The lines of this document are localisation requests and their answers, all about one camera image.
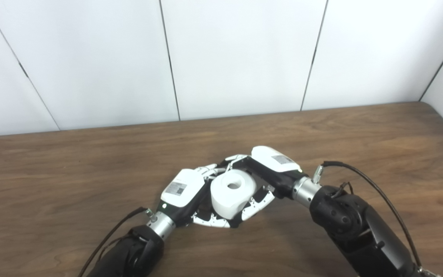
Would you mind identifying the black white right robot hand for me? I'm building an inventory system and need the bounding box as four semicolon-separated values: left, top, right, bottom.
221;146;307;223

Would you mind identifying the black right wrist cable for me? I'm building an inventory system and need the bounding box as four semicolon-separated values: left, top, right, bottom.
313;161;441;277

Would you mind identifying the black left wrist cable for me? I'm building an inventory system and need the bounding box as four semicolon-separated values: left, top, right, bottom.
77;207;153;277

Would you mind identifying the round white plastic piece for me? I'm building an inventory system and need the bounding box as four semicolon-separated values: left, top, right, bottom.
210;169;257;220

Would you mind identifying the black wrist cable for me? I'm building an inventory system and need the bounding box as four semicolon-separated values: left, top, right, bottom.
77;207;153;277
313;161;441;277

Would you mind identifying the thin black arm wire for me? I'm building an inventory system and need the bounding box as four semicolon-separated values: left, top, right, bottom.
331;182;355;199

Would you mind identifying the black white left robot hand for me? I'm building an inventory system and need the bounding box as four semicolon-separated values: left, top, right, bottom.
159;164;245;229

